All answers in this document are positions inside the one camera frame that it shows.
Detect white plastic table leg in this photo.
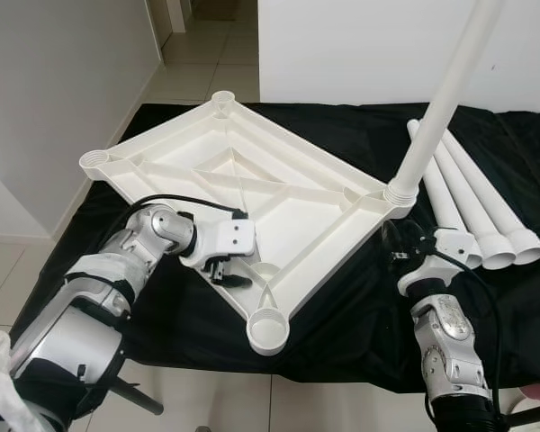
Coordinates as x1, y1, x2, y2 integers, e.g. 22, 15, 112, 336
406, 119, 485, 269
432, 135, 517, 271
383, 0, 508, 206
445, 133, 540, 266

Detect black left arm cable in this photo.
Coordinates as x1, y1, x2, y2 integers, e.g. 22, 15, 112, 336
130, 193, 248, 221

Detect pink cushion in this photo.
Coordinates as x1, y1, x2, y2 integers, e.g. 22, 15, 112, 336
508, 385, 540, 406

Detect white plastic table top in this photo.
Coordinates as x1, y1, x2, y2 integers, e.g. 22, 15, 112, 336
79, 90, 415, 356

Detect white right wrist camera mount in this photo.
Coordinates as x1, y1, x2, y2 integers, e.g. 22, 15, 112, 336
399, 228, 475, 295

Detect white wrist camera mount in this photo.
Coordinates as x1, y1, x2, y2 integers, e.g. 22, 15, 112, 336
399, 228, 475, 295
180, 216, 257, 269

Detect black cloth table cover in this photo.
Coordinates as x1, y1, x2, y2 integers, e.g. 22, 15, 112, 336
0, 102, 540, 392

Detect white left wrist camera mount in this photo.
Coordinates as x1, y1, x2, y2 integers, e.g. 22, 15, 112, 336
180, 216, 257, 269

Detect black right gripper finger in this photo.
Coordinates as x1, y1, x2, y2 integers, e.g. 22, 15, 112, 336
380, 220, 408, 271

